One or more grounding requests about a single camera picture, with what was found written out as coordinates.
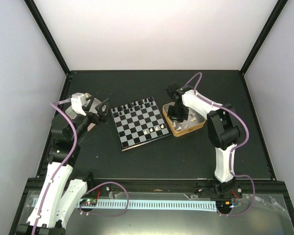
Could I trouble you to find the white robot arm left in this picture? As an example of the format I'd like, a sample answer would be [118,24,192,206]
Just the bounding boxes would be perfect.
[16,93,110,235]

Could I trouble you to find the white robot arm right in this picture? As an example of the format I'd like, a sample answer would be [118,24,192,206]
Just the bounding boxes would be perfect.
[166,83,241,197]

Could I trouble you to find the gold metal tin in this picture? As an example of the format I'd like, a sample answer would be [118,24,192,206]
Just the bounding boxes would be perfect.
[162,97,206,137]

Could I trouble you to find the pink metal tin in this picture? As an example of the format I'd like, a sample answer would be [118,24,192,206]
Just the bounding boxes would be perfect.
[65,93,101,133]

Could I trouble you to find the black white chessboard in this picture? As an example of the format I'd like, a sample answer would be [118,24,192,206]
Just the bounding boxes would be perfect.
[110,96,171,151]

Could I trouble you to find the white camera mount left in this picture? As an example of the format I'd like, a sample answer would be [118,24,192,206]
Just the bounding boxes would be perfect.
[71,93,86,116]

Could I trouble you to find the white slotted cable duct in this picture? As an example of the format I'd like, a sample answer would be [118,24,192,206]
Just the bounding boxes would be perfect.
[33,197,217,212]

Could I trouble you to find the black front rail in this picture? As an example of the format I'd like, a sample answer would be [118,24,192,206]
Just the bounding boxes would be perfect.
[26,178,287,196]

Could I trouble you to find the black frame post left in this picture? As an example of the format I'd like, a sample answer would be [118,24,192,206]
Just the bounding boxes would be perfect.
[24,0,70,75]

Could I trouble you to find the black frame post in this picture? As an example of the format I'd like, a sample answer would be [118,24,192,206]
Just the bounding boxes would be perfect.
[240,0,288,75]
[24,0,70,75]

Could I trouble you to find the black frame post right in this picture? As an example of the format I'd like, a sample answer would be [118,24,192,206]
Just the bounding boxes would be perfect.
[240,0,288,75]

